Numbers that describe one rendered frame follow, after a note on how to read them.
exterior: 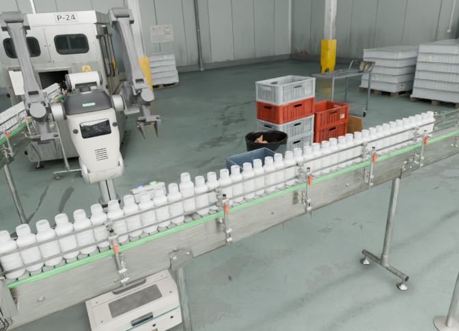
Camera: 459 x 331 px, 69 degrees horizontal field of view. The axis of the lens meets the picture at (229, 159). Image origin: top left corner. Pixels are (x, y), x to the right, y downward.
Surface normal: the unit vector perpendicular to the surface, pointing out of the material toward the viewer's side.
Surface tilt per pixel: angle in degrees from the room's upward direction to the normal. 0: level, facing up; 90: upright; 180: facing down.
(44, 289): 90
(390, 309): 0
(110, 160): 90
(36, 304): 90
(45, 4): 90
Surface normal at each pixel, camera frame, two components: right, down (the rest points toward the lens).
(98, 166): 0.50, 0.30
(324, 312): -0.06, -0.92
